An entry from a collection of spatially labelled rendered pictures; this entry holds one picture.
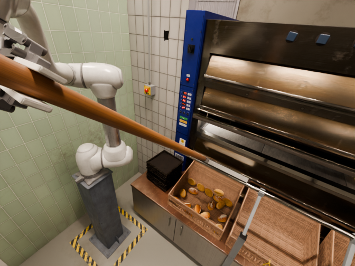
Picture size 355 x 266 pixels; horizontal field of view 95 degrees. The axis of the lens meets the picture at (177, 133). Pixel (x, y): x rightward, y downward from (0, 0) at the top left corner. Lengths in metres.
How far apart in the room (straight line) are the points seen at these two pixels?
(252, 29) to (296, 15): 3.80
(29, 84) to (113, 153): 1.02
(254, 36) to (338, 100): 0.63
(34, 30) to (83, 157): 0.82
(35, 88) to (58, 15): 1.39
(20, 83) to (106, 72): 0.75
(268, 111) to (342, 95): 0.39
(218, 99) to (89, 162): 1.11
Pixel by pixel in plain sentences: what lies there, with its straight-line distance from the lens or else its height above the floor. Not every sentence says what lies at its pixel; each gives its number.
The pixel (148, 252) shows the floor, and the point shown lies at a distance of 2.17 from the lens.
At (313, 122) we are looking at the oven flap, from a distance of 1.40.
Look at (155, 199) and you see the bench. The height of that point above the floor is 0.58.
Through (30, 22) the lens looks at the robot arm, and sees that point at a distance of 0.70.
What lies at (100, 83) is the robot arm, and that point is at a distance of 0.99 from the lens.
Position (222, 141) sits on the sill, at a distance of 1.58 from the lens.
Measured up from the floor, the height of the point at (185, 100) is 1.47.
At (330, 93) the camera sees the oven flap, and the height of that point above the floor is 1.78.
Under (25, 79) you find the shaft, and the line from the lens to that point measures 0.25.
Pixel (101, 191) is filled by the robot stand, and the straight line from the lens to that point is 1.53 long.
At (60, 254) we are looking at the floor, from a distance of 2.39.
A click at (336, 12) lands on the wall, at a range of 5.13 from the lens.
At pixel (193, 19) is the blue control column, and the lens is 1.46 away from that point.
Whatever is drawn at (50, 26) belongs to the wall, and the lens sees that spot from 1.60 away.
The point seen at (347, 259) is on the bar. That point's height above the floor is 1.08.
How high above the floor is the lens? 2.03
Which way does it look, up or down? 33 degrees down
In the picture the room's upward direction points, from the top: 5 degrees clockwise
